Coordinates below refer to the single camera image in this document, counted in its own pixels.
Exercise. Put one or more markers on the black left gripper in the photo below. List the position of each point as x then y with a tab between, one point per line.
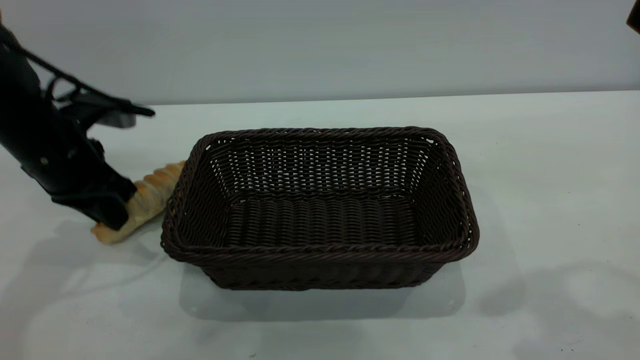
50	145

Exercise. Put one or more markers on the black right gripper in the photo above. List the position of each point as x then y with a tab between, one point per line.
635	15

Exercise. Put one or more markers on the ridged golden bread roll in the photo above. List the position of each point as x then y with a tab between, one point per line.
150	192

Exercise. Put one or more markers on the dark brown wicker basket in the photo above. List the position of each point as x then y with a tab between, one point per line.
320	220

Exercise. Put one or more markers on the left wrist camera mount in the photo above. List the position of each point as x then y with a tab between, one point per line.
115	119

